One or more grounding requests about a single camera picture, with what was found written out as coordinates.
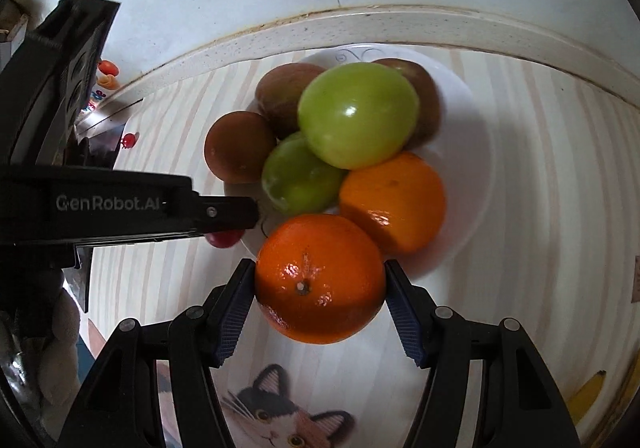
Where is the dark red-brown round fruit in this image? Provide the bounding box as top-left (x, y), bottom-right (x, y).
top-left (204, 111), bottom-right (277, 184)

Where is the green apple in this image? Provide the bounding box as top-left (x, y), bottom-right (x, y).
top-left (261, 131), bottom-right (349, 216)
top-left (298, 62), bottom-right (420, 170)

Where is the yellow banana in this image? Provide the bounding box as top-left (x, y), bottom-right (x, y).
top-left (567, 369), bottom-right (607, 426)

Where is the person's left forearm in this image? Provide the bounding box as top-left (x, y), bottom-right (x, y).
top-left (39, 285), bottom-right (85, 409)

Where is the black glass stove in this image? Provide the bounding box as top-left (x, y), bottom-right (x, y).
top-left (72, 97), bottom-right (146, 164)

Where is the cat printed striped tablecloth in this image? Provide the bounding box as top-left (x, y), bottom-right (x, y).
top-left (82, 46), bottom-right (640, 448)

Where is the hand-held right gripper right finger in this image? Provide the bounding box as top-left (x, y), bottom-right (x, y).
top-left (384, 259), bottom-right (581, 448)

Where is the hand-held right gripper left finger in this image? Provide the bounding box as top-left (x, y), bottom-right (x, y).
top-left (57, 258), bottom-right (257, 448)

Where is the brown apple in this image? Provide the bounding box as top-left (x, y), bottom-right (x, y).
top-left (255, 63), bottom-right (328, 140)

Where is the white ceramic plate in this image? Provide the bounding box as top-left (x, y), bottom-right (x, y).
top-left (222, 44), bottom-right (496, 279)

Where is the red-yellow apple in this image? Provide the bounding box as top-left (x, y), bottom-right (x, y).
top-left (370, 57), bottom-right (443, 151)

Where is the orange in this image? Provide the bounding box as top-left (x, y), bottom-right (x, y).
top-left (339, 151), bottom-right (447, 256)
top-left (254, 213), bottom-right (387, 345)

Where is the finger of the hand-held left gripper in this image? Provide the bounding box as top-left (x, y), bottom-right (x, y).
top-left (191, 195), bottom-right (261, 240)

